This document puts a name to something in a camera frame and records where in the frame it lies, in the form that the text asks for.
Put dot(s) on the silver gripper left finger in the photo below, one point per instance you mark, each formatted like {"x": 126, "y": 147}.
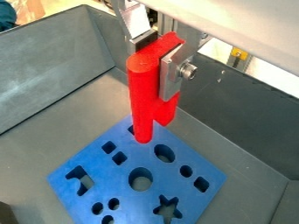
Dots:
{"x": 134, "y": 21}

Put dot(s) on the red square-circle peg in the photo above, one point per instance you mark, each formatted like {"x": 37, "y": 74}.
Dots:
{"x": 144, "y": 73}

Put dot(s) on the blue shape-sorting board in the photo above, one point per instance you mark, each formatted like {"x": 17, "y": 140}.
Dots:
{"x": 121, "y": 182}

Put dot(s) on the grey bin tray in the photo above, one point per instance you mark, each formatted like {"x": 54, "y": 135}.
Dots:
{"x": 63, "y": 94}

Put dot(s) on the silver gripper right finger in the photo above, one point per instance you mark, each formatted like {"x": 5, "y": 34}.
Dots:
{"x": 177, "y": 67}

